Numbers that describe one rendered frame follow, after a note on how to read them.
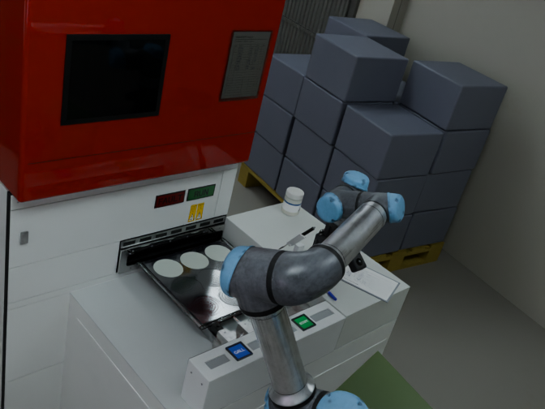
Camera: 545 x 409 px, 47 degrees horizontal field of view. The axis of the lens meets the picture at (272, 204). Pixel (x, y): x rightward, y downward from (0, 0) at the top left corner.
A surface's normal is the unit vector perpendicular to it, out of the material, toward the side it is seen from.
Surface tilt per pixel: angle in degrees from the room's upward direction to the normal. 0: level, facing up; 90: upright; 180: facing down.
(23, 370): 90
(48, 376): 90
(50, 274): 90
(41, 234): 90
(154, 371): 0
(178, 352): 0
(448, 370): 0
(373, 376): 45
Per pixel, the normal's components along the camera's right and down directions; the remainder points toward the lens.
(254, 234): 0.22, -0.85
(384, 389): -0.42, -0.54
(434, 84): -0.82, 0.10
